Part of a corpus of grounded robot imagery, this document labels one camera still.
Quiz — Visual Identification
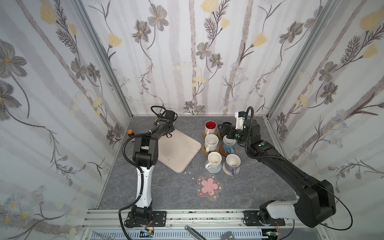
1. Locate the small brown bottle orange cap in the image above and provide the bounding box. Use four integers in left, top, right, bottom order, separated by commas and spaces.
128, 129, 135, 142

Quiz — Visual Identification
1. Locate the aluminium frame rail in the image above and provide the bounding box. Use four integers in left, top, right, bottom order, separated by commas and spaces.
81, 209, 334, 240

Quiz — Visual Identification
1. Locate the grey round coaster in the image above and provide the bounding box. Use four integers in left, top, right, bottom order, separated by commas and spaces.
205, 161, 222, 174

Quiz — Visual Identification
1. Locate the white mug red inside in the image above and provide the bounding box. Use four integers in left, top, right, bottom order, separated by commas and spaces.
204, 121, 218, 137

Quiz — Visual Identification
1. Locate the beige serving tray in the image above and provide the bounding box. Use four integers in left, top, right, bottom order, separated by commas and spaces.
158, 130, 202, 173

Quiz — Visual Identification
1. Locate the blue floral mug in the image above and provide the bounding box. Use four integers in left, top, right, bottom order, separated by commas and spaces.
223, 135, 237, 155

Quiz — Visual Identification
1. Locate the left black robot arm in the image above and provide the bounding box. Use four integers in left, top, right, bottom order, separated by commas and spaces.
119, 106, 178, 225

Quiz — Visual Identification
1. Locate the lavender mug white inside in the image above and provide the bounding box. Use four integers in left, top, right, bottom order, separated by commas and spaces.
225, 154, 241, 168

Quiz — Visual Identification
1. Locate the white mug with handle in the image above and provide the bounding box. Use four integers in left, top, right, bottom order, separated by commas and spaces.
205, 152, 222, 170

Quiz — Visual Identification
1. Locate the speckled white mug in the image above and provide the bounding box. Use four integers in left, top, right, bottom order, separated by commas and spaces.
205, 140, 219, 153

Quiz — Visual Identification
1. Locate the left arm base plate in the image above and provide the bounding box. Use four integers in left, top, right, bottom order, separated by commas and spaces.
124, 211, 167, 228

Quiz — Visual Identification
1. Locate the cork paw print coaster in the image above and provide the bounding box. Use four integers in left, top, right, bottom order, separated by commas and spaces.
201, 146, 220, 156

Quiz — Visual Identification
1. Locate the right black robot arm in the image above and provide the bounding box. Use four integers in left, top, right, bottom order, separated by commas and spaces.
218, 119, 337, 228

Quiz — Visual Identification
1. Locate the pink flower coaster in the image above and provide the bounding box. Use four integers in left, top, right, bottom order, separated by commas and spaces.
197, 174, 224, 201

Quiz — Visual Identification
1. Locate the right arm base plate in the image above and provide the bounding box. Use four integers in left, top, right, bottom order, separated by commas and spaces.
243, 210, 286, 227

